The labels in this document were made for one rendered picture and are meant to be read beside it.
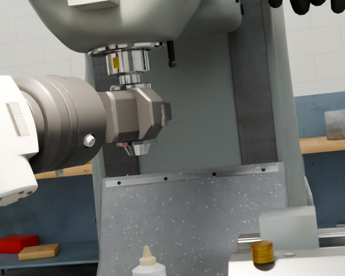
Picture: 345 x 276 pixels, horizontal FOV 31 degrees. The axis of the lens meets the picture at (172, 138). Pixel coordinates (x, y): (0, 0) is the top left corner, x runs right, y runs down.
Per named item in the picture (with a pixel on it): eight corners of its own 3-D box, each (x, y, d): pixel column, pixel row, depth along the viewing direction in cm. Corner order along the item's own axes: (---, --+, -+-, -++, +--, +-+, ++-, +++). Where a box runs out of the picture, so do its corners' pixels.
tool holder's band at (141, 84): (137, 91, 67) (136, 82, 67) (102, 96, 69) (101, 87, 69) (160, 90, 71) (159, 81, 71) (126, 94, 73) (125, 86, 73)
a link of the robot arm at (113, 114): (162, 67, 64) (89, 65, 54) (172, 160, 64) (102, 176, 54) (68, 81, 70) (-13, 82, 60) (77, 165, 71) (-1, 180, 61)
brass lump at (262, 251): (273, 263, 61) (271, 244, 61) (251, 264, 61) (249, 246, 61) (274, 257, 63) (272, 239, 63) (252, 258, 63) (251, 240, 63)
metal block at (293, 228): (321, 270, 65) (316, 214, 65) (264, 273, 66) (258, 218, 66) (320, 257, 70) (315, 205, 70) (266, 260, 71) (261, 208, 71)
